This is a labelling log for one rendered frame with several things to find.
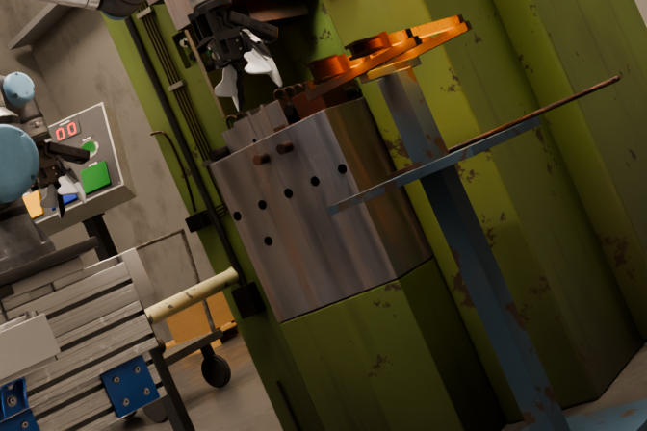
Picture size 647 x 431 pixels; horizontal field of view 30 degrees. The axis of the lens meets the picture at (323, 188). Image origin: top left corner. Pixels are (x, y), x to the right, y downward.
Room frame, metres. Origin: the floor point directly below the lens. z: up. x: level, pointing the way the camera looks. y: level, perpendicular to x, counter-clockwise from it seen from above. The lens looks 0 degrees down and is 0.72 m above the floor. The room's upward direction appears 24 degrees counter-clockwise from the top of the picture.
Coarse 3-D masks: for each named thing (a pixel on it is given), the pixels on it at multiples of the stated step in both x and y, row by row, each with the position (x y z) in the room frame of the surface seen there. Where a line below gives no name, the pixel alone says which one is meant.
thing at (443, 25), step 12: (432, 24) 2.55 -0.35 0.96; (444, 24) 2.58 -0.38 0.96; (456, 24) 2.62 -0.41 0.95; (384, 36) 2.39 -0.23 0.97; (396, 36) 2.44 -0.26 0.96; (420, 36) 2.50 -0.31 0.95; (348, 48) 2.34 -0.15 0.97; (360, 48) 2.35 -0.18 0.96; (372, 48) 2.38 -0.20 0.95; (384, 48) 2.39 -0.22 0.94
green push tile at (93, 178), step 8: (88, 168) 3.18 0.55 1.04; (96, 168) 3.17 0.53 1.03; (104, 168) 3.17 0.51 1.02; (88, 176) 3.17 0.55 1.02; (96, 176) 3.16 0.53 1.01; (104, 176) 3.16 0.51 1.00; (88, 184) 3.16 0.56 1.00; (96, 184) 3.15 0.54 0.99; (104, 184) 3.14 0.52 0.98; (88, 192) 3.15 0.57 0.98
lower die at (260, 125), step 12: (348, 84) 3.35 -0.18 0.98; (360, 96) 3.38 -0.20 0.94; (264, 108) 3.06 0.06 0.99; (276, 108) 3.04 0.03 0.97; (240, 120) 3.10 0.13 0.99; (252, 120) 3.08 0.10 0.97; (264, 120) 3.07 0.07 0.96; (276, 120) 3.05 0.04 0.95; (288, 120) 3.04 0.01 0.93; (228, 132) 3.13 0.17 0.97; (240, 132) 3.11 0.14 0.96; (252, 132) 3.09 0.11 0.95; (264, 132) 3.07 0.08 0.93; (228, 144) 3.13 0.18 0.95; (240, 144) 3.12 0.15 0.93
